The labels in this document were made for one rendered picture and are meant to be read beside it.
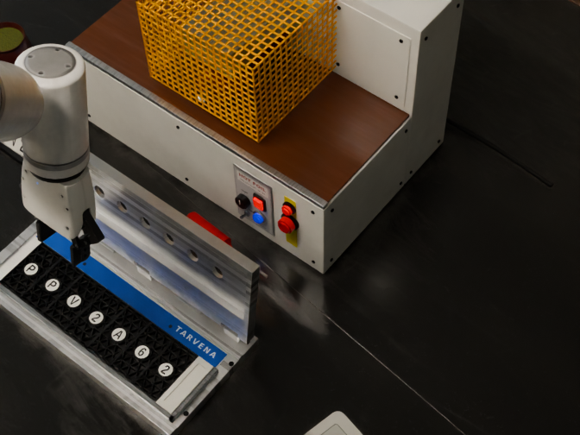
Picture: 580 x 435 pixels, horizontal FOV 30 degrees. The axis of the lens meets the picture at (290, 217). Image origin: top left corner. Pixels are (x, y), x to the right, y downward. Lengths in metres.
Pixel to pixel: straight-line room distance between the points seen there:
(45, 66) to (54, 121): 0.07
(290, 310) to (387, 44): 0.45
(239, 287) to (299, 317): 0.17
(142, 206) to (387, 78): 0.43
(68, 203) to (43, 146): 0.10
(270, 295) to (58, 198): 0.47
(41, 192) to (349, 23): 0.55
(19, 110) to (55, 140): 0.20
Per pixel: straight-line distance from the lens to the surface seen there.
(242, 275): 1.58
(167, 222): 1.64
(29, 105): 1.19
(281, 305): 1.75
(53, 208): 1.46
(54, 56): 1.34
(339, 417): 1.65
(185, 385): 1.66
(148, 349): 1.70
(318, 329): 1.73
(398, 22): 1.61
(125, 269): 1.79
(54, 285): 1.78
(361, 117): 1.72
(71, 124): 1.35
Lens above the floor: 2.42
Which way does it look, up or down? 55 degrees down
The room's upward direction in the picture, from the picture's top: 2 degrees counter-clockwise
